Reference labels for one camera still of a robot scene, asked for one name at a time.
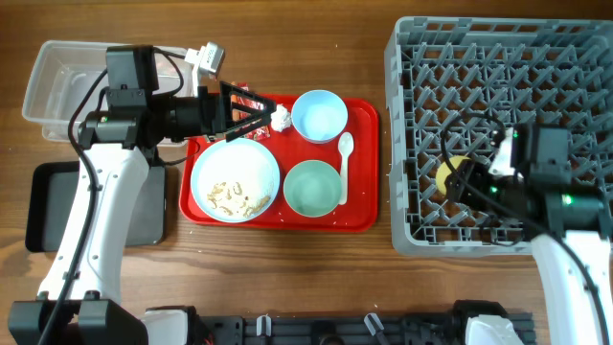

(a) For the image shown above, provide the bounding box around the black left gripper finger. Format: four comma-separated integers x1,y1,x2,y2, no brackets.
224,114,271,140
218,81,277,115

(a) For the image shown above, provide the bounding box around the yellow plastic cup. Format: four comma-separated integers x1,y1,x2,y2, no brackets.
435,155,469,196

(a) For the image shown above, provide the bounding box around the light blue bowl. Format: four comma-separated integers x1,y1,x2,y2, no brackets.
290,90,349,144

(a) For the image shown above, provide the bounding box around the mint green bowl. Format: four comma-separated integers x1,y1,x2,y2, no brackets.
283,160,342,218

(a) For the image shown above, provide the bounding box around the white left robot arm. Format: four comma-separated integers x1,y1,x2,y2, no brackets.
8,45,276,344

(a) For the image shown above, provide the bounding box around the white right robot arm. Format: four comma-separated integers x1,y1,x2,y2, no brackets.
438,124,612,344

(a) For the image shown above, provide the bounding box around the grey dishwasher rack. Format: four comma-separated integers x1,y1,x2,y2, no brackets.
384,16,612,257

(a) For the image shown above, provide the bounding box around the orange carrot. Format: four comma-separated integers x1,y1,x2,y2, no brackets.
231,95,240,122

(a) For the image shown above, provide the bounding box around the red snack wrapper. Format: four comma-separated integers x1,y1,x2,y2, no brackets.
232,81,270,142

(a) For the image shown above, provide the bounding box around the crumpled white tissue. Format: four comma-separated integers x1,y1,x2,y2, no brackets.
270,104,292,132

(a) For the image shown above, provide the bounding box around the red plastic tray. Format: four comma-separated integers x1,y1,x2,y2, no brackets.
178,94,380,234

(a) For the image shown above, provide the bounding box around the light blue plate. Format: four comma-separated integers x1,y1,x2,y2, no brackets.
190,138,281,223

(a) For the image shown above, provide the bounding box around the white plastic spoon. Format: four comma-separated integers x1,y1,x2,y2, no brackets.
338,132,354,205

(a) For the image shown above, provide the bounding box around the clear plastic bin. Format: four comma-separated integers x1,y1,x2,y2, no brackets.
22,40,193,142

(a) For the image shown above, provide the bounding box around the black plastic bin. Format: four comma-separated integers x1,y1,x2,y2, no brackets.
25,161,167,253

